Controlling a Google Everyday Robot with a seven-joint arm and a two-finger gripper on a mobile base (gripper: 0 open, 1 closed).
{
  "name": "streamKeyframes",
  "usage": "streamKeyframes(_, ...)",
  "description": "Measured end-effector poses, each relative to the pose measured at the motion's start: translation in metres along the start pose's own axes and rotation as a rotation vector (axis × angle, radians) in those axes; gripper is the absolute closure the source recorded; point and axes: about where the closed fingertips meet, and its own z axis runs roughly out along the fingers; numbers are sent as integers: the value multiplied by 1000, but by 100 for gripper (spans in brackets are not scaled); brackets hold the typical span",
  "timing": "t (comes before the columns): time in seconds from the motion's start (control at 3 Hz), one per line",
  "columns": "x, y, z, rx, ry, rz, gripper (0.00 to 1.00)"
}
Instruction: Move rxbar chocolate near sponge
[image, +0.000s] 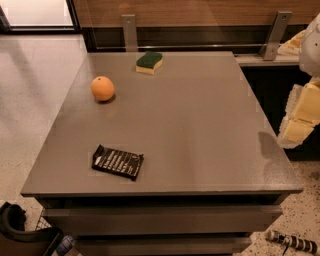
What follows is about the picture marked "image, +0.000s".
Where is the right metal wall bracket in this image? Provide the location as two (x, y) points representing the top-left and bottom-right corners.
(259, 11), (292, 61)

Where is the black and white striped cable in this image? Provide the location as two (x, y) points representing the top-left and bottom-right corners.
(265, 229), (319, 255)

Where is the black chair part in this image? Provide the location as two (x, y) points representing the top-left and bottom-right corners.
(0, 202), (63, 256)

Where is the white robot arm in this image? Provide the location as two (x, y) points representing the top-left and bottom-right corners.
(278, 14), (320, 149)

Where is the green and yellow sponge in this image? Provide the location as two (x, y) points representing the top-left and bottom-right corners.
(136, 52), (163, 75)

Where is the grey drawer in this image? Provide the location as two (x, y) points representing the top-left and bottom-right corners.
(76, 236), (251, 256)
(44, 205), (282, 236)

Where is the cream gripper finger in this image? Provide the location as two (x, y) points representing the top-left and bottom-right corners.
(278, 78), (320, 149)
(277, 30), (305, 56)

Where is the metal wall bracket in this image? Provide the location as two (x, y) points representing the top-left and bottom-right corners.
(259, 11), (292, 61)
(121, 14), (138, 52)

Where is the left metal wall bracket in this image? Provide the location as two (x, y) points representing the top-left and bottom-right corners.
(121, 14), (138, 52)

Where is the black rxbar chocolate wrapper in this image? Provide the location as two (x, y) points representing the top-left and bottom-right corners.
(91, 145), (144, 181)

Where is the orange fruit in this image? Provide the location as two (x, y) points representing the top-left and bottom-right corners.
(91, 76), (115, 101)

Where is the blue object on floor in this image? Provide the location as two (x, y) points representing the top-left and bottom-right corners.
(55, 235), (75, 256)

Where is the upper grey drawer front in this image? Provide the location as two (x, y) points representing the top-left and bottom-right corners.
(44, 205), (282, 236)

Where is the lower grey drawer front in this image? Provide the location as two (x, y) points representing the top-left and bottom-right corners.
(76, 236), (251, 256)

